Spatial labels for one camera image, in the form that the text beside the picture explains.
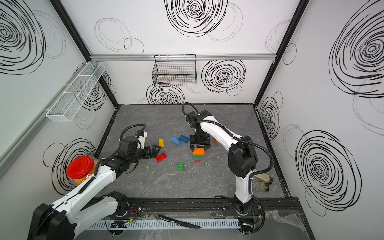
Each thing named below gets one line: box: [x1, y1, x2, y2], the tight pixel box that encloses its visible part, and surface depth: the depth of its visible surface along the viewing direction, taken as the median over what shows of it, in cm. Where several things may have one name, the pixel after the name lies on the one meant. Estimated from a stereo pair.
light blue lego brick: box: [170, 136, 181, 146], surface depth 100 cm
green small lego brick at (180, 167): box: [177, 163, 185, 172], surface depth 86 cm
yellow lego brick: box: [158, 138, 165, 148], surface depth 98 cm
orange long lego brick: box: [193, 148, 206, 156], surface depth 82 cm
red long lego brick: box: [156, 152, 168, 163], surface depth 92 cm
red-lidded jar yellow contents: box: [66, 155, 101, 185], surface depth 70 cm
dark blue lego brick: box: [179, 134, 190, 143], surface depth 101 cm
